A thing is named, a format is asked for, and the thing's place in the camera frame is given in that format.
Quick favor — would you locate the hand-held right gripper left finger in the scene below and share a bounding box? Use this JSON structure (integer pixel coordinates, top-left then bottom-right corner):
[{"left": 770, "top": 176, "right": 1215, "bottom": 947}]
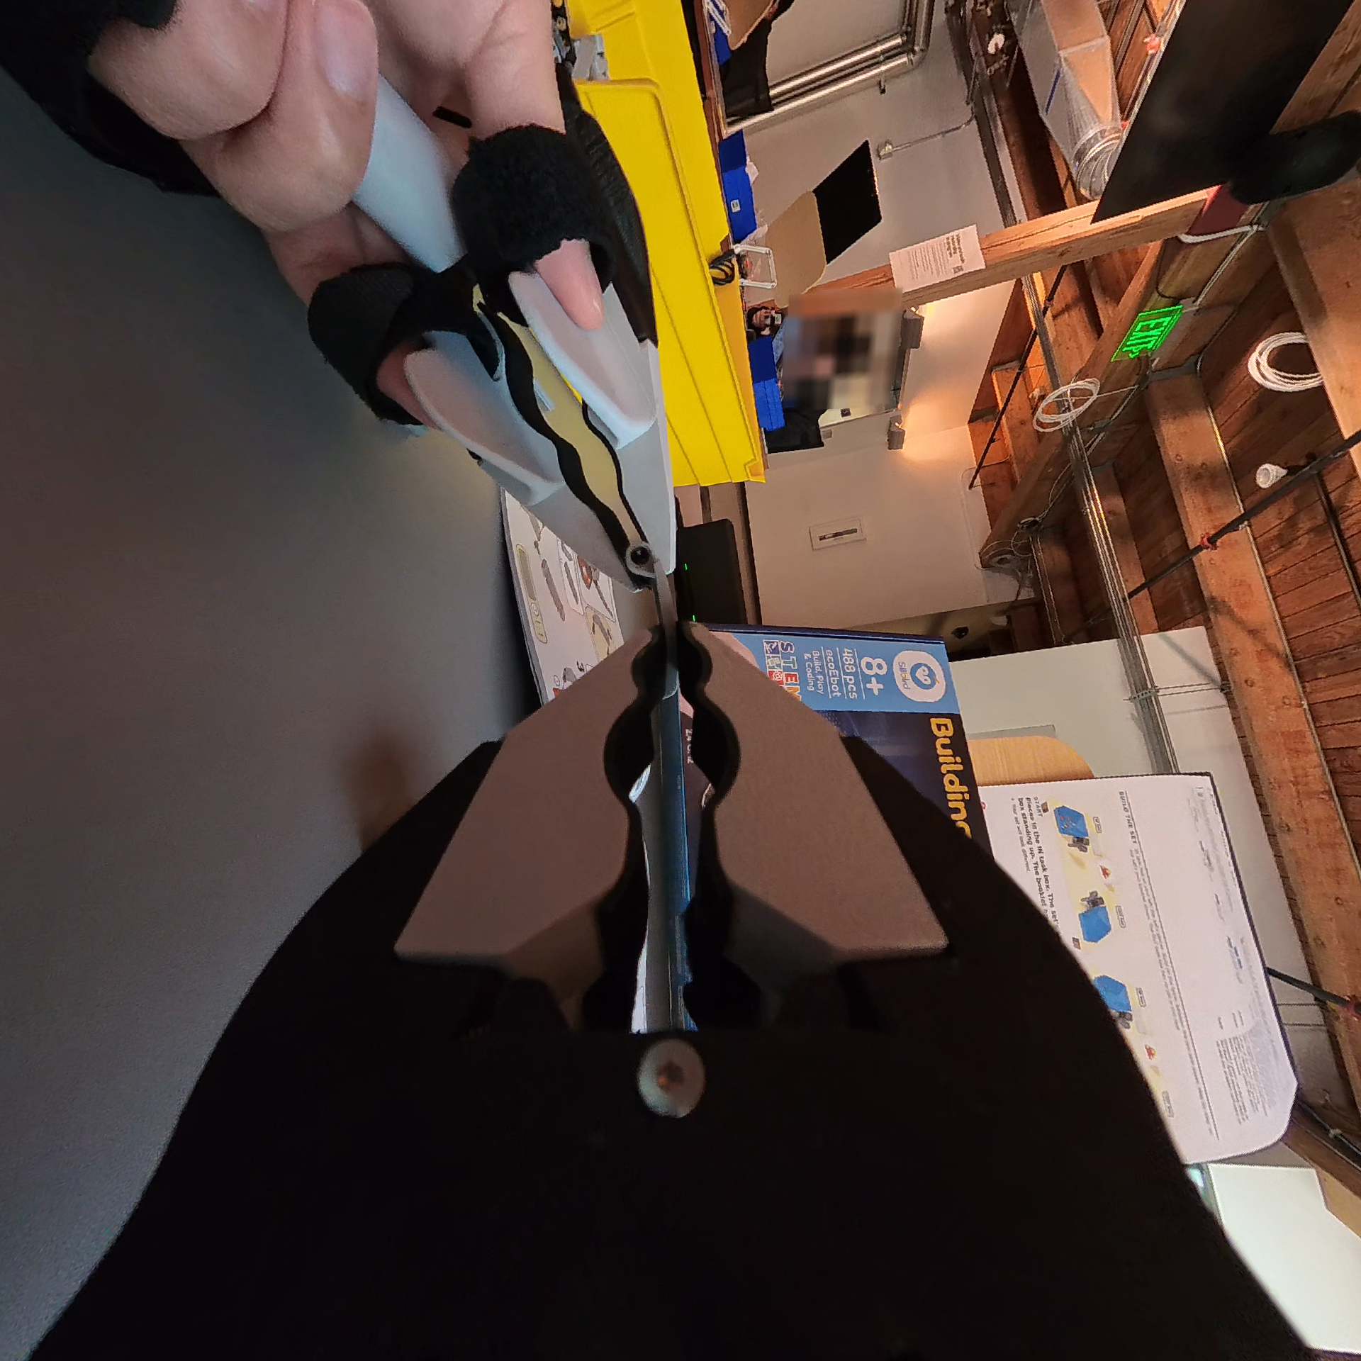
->
[{"left": 396, "top": 625, "right": 671, "bottom": 1031}]

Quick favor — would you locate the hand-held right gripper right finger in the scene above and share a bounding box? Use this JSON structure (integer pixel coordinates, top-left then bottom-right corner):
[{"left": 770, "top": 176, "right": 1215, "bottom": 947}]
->
[{"left": 678, "top": 624, "right": 951, "bottom": 1031}]

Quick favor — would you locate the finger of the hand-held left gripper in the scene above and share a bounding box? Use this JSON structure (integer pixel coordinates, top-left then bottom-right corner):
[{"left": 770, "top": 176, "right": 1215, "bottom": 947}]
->
[
  {"left": 505, "top": 266, "right": 678, "bottom": 574},
  {"left": 401, "top": 289, "right": 655, "bottom": 587}
]

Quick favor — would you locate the grey curved building piece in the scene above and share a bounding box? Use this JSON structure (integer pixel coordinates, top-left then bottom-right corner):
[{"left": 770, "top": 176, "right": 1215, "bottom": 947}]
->
[{"left": 630, "top": 554, "right": 711, "bottom": 1033}]

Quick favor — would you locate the grey desk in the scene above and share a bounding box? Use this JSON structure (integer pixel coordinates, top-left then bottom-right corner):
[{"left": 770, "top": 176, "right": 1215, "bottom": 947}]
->
[{"left": 0, "top": 59, "right": 759, "bottom": 1361}]

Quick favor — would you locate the person's left hand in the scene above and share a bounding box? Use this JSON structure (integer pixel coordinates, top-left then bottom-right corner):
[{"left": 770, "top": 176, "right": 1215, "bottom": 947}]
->
[{"left": 90, "top": 0, "right": 613, "bottom": 428}]

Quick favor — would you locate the yellow storage bin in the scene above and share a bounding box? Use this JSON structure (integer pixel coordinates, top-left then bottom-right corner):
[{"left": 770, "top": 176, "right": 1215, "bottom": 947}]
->
[
  {"left": 562, "top": 0, "right": 711, "bottom": 91},
  {"left": 573, "top": 75, "right": 770, "bottom": 488}
]

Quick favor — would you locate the blue storage bin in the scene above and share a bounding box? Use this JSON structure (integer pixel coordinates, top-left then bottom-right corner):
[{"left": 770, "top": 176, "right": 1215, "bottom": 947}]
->
[
  {"left": 719, "top": 128, "right": 767, "bottom": 245},
  {"left": 746, "top": 319, "right": 824, "bottom": 431}
]

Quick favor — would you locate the cardboard sheet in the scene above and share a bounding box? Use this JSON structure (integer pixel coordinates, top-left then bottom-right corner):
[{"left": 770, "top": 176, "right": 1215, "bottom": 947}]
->
[{"left": 760, "top": 193, "right": 830, "bottom": 298}]

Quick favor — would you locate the blue robot kit box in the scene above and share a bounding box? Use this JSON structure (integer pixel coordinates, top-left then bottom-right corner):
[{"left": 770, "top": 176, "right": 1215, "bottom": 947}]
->
[{"left": 687, "top": 624, "right": 993, "bottom": 849}]

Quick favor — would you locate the black device with green light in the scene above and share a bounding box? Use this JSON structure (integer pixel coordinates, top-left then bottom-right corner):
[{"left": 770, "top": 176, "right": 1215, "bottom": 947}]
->
[{"left": 675, "top": 518, "right": 755, "bottom": 632}]

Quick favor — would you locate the cardboard box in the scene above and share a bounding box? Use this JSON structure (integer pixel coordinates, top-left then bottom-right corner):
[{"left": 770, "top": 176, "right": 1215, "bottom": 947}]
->
[{"left": 965, "top": 738, "right": 1098, "bottom": 786}]

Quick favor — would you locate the black panel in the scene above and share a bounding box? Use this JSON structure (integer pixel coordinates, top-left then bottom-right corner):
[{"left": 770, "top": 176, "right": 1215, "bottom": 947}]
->
[{"left": 815, "top": 141, "right": 881, "bottom": 266}]

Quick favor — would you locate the open instruction booklet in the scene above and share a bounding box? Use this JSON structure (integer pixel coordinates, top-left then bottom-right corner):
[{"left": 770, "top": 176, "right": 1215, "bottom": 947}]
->
[{"left": 500, "top": 488, "right": 638, "bottom": 707}]

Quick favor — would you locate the metal pipe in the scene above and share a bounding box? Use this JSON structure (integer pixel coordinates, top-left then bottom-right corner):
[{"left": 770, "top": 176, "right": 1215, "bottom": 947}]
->
[{"left": 759, "top": 0, "right": 940, "bottom": 113}]

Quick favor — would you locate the white paper sign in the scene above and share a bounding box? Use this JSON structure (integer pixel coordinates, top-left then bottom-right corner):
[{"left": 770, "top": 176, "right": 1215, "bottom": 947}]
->
[{"left": 891, "top": 225, "right": 987, "bottom": 294}]

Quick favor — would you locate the white printed instruction sheet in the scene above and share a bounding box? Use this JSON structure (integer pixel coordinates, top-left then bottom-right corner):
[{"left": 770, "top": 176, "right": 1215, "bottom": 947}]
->
[{"left": 979, "top": 770, "right": 1301, "bottom": 1171}]

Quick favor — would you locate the wooden beam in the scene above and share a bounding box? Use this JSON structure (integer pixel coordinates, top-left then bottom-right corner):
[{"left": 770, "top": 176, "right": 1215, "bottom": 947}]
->
[{"left": 822, "top": 193, "right": 1215, "bottom": 311}]

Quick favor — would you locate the green exit sign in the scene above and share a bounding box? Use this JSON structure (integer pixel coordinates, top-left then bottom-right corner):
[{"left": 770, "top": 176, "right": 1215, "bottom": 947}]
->
[{"left": 1109, "top": 303, "right": 1186, "bottom": 365}]

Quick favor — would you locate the black hanging screen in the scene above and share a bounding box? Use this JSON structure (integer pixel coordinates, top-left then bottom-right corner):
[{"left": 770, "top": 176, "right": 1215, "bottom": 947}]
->
[{"left": 1092, "top": 0, "right": 1361, "bottom": 225}]

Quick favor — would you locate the white cable coil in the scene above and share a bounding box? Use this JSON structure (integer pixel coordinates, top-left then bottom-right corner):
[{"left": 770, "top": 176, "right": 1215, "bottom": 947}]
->
[
  {"left": 1243, "top": 330, "right": 1325, "bottom": 390},
  {"left": 1029, "top": 375, "right": 1105, "bottom": 431}
]

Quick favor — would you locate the silver air duct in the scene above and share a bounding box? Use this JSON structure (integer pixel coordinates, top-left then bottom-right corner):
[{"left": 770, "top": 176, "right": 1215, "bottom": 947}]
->
[{"left": 1007, "top": 0, "right": 1128, "bottom": 201}]

